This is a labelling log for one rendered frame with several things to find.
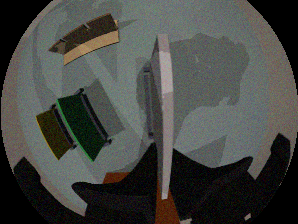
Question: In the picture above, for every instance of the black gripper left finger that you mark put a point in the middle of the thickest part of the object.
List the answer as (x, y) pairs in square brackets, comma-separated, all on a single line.
[(137, 192)]

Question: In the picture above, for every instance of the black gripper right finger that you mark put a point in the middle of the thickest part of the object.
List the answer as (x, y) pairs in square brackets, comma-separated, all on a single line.
[(191, 182)]

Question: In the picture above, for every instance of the yellow board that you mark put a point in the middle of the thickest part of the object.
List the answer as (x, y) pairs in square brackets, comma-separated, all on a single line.
[(52, 134)]

